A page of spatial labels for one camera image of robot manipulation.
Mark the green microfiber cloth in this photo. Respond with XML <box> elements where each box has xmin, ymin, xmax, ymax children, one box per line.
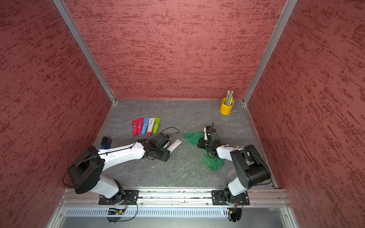
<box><xmin>183</xmin><ymin>132</ymin><xmax>225</xmax><ymax>172</ymax></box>

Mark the white tube orange cap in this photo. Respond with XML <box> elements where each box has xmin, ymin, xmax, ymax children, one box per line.
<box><xmin>167</xmin><ymin>139</ymin><xmax>182</xmax><ymax>153</ymax></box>

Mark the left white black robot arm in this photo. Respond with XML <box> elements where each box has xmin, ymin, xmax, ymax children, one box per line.
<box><xmin>67</xmin><ymin>136</ymin><xmax>171</xmax><ymax>201</ymax></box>

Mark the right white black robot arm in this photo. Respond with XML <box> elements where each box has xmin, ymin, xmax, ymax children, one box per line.
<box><xmin>198</xmin><ymin>135</ymin><xmax>271</xmax><ymax>205</ymax></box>

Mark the white tube red cap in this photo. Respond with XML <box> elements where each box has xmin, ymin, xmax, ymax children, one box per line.
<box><xmin>147</xmin><ymin>118</ymin><xmax>155</xmax><ymax>136</ymax></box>

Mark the green tube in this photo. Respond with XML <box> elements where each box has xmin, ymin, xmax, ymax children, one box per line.
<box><xmin>153</xmin><ymin>117</ymin><xmax>161</xmax><ymax>134</ymax></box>

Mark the blue tube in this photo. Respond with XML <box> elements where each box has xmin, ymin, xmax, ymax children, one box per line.
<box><xmin>141</xmin><ymin>118</ymin><xmax>149</xmax><ymax>135</ymax></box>

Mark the red pink tube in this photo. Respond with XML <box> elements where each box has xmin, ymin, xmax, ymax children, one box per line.
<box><xmin>137</xmin><ymin>118</ymin><xmax>144</xmax><ymax>135</ymax></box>

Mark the dark red tube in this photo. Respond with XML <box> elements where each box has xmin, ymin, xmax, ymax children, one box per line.
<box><xmin>132</xmin><ymin>120</ymin><xmax>138</xmax><ymax>137</ymax></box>

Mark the yellow cup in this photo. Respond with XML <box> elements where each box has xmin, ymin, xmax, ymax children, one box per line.
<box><xmin>220</xmin><ymin>97</ymin><xmax>235</xmax><ymax>116</ymax></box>

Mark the blue stapler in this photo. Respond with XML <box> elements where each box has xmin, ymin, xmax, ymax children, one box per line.
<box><xmin>100</xmin><ymin>136</ymin><xmax>112</xmax><ymax>149</ymax></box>

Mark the bundle of pencils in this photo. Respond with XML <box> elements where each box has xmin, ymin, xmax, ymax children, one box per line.
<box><xmin>225</xmin><ymin>90</ymin><xmax>233</xmax><ymax>106</ymax></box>

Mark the right corner aluminium profile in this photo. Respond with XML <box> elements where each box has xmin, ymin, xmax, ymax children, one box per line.
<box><xmin>243</xmin><ymin>0</ymin><xmax>298</xmax><ymax>106</ymax></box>

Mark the corner aluminium profile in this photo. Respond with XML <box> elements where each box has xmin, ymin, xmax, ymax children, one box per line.
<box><xmin>53</xmin><ymin>0</ymin><xmax>117</xmax><ymax>105</ymax></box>
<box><xmin>243</xmin><ymin>0</ymin><xmax>298</xmax><ymax>106</ymax></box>

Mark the left corner aluminium profile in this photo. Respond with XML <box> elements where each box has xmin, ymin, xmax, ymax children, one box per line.
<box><xmin>53</xmin><ymin>0</ymin><xmax>117</xmax><ymax>105</ymax></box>

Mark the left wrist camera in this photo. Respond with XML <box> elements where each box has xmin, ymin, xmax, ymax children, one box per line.
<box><xmin>151</xmin><ymin>133</ymin><xmax>171</xmax><ymax>150</ymax></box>

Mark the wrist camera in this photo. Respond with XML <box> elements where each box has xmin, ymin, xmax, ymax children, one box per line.
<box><xmin>204</xmin><ymin>126</ymin><xmax>219</xmax><ymax>141</ymax></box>
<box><xmin>151</xmin><ymin>133</ymin><xmax>171</xmax><ymax>150</ymax></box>

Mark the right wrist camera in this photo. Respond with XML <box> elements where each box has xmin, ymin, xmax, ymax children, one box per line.
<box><xmin>204</xmin><ymin>126</ymin><xmax>219</xmax><ymax>141</ymax></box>

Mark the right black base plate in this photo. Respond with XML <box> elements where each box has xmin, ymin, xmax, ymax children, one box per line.
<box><xmin>211</xmin><ymin>189</ymin><xmax>250</xmax><ymax>206</ymax></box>

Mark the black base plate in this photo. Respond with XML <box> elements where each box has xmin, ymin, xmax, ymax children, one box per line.
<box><xmin>98</xmin><ymin>190</ymin><xmax>139</xmax><ymax>205</ymax></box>
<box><xmin>211</xmin><ymin>189</ymin><xmax>250</xmax><ymax>206</ymax></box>

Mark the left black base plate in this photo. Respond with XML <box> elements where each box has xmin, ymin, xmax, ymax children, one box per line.
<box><xmin>98</xmin><ymin>190</ymin><xmax>139</xmax><ymax>205</ymax></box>

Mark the right controller board with cables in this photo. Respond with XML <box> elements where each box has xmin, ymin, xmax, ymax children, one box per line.
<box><xmin>228</xmin><ymin>202</ymin><xmax>242</xmax><ymax>223</ymax></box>

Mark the controller board with cables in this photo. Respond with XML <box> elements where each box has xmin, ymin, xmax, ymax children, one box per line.
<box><xmin>106</xmin><ymin>196</ymin><xmax>139</xmax><ymax>224</ymax></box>
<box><xmin>228</xmin><ymin>202</ymin><xmax>242</xmax><ymax>223</ymax></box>

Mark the left controller board with cables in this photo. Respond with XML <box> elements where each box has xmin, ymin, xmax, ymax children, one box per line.
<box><xmin>106</xmin><ymin>196</ymin><xmax>139</xmax><ymax>224</ymax></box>

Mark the aluminium front rail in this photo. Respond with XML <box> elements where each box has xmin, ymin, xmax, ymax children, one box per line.
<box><xmin>58</xmin><ymin>188</ymin><xmax>291</xmax><ymax>208</ymax></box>

